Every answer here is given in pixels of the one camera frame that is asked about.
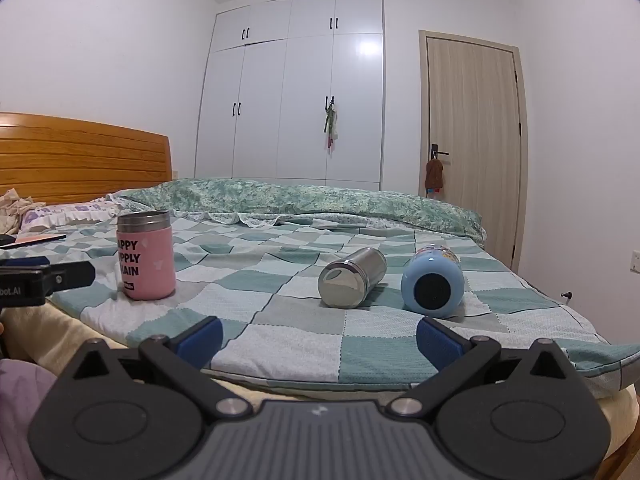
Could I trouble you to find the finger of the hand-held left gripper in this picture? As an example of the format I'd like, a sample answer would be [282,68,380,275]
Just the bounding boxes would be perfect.
[44,260,96,292]

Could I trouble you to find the stainless steel cup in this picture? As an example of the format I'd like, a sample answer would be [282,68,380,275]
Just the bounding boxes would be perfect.
[318,247,388,309]

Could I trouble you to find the green checkered blanket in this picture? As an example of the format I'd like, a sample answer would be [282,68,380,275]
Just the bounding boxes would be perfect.
[47,212,640,393]

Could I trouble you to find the wooden bed frame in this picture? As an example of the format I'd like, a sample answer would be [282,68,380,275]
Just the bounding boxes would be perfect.
[595,437,640,480]

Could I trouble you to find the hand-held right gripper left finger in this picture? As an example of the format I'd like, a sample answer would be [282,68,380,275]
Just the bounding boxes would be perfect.
[55,316,248,419]

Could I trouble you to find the yellow bed sheet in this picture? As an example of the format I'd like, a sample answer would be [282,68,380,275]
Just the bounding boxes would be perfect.
[0,300,640,461]

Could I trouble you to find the brown hanging pouch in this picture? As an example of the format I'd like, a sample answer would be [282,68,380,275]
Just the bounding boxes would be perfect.
[425,157,445,197]

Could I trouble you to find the purple floral pillow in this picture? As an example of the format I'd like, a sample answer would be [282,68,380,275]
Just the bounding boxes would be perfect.
[17,195,126,233]

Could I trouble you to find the light purple cloth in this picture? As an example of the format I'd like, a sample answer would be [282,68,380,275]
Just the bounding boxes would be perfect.
[0,359,57,480]

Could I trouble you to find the beige crumpled cloth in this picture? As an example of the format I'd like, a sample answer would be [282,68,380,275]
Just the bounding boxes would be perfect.
[0,187,47,236]

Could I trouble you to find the wooden headboard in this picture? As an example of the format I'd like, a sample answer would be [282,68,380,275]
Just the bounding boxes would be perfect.
[0,112,173,206]

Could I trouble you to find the light wooden door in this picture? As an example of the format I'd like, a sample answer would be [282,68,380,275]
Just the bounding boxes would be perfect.
[419,30,530,273]

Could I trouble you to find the hanging green ornament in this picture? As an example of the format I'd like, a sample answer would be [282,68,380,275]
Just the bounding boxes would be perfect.
[322,96,341,151]

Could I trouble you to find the pink cup with steel lid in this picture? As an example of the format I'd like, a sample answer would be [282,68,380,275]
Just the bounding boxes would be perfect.
[116,211,177,301]

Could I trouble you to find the white wardrobe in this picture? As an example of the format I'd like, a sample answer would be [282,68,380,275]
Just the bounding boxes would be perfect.
[194,0,385,191]

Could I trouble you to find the green floral quilt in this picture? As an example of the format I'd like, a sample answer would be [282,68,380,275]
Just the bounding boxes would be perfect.
[107,177,487,248]

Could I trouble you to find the light blue cup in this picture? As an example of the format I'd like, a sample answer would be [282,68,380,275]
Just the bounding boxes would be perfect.
[400,243,465,318]

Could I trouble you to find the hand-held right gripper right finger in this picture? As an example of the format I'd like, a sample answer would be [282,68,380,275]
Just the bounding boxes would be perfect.
[390,317,586,419]

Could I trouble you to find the orange flat book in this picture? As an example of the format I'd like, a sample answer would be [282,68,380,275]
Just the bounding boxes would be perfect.
[0,232,68,250]

